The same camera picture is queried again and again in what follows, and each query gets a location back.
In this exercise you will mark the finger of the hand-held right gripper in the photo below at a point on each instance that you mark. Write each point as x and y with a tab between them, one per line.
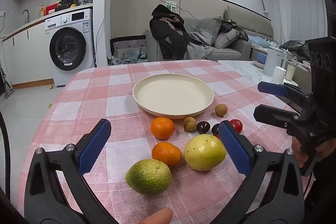
273	88
273	116

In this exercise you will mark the red box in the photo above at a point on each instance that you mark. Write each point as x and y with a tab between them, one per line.
51	8

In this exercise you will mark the dark clothes pile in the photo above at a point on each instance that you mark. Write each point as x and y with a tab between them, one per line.
231	26

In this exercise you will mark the cream cup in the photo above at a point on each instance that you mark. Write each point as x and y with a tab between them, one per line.
290	73

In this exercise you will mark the black jacket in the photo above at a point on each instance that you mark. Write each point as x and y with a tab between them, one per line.
168	29

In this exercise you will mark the white paper roll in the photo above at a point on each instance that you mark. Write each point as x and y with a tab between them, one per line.
278	75

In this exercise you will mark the person's right hand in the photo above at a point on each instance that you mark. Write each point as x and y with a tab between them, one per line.
298	150

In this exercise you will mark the large grey pillow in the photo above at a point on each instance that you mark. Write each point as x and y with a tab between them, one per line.
208	28

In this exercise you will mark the grey blanket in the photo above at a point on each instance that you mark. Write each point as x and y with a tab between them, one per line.
199	48

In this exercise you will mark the grey sofa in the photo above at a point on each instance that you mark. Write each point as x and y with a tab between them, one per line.
236	52

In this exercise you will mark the white washing machine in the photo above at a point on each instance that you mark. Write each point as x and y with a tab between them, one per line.
78	29

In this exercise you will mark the light blue cloth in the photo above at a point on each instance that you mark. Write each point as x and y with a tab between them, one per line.
258	41

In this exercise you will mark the large yellow guava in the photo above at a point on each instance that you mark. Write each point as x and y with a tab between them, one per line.
203	152

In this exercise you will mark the blue container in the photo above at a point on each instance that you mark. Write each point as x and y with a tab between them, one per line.
261	58

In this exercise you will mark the black white patterned basket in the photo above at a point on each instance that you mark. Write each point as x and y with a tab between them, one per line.
128	43

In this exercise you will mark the dark purple cherry tomato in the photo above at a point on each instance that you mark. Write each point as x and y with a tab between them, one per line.
215	129
203	127

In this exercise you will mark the cream round plate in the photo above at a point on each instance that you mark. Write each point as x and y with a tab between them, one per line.
173	95

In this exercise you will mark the dark puffer jacket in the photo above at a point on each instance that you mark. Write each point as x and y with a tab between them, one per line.
294	47

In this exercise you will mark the white curtain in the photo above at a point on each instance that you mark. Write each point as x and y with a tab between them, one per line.
296	8

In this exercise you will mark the brown longan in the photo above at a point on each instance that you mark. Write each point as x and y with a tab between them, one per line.
221	109
189	123

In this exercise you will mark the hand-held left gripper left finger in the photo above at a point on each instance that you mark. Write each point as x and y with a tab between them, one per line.
94	146

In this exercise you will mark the wall outlet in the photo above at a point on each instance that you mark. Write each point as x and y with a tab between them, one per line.
171	5

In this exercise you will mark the white kitchen counter cabinets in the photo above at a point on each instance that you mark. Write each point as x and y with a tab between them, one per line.
31	56

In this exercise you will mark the steel kitchen faucet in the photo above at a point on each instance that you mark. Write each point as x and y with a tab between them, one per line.
25	14

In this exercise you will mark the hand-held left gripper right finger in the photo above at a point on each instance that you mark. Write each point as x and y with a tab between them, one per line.
236	150

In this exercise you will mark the bluish crumpled bags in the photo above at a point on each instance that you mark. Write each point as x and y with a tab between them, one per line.
131	54

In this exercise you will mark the yellow soap bottle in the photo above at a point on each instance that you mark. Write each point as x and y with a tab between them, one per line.
41	12

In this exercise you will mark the orange mandarin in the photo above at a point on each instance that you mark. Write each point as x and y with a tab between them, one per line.
162	128
166	153

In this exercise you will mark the green speckled guava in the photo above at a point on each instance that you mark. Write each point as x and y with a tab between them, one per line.
148	176

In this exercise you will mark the white kettle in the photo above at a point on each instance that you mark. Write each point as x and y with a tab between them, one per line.
273	61

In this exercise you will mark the grey piped pillow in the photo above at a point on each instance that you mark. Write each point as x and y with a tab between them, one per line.
227	39

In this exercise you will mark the person's left hand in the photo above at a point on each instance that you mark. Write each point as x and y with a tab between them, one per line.
158	217

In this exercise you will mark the pink checked tablecloth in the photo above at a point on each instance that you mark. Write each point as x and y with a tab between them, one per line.
92	98

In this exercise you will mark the floor mop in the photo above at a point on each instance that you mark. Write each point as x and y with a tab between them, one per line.
6	87

